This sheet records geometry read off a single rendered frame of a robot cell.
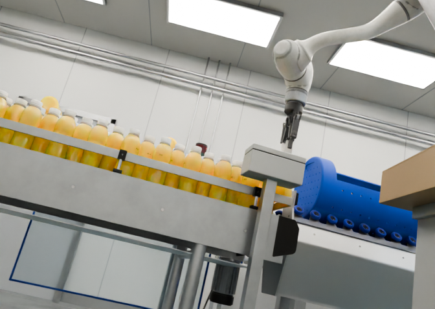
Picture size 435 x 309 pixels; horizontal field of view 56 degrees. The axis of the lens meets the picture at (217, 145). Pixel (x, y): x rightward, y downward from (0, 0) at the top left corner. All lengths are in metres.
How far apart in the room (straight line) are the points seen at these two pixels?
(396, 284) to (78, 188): 1.28
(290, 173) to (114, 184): 0.60
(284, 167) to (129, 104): 4.15
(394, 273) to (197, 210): 0.86
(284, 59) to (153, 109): 3.94
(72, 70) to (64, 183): 4.37
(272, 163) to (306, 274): 0.50
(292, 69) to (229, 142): 3.75
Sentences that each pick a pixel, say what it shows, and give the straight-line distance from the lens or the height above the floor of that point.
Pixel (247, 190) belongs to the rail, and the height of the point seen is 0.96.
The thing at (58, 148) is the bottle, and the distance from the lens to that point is 1.48.
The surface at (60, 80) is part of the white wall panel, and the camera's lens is 5.70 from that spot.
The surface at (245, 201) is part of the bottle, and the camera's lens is 1.51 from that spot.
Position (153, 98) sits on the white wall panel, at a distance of 5.45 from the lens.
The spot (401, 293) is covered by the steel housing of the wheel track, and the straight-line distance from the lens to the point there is 1.90.
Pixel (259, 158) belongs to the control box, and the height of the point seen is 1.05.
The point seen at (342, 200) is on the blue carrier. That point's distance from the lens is 1.75.
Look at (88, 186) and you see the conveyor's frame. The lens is 1.42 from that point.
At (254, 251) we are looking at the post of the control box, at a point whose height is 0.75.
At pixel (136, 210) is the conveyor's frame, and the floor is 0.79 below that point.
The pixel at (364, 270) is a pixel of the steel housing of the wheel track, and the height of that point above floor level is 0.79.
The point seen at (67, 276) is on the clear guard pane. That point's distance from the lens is 1.90.
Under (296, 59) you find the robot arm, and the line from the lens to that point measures 1.59.
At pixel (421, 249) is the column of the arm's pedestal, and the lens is 1.46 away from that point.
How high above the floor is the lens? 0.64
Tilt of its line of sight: 18 degrees up
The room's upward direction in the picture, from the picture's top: 13 degrees clockwise
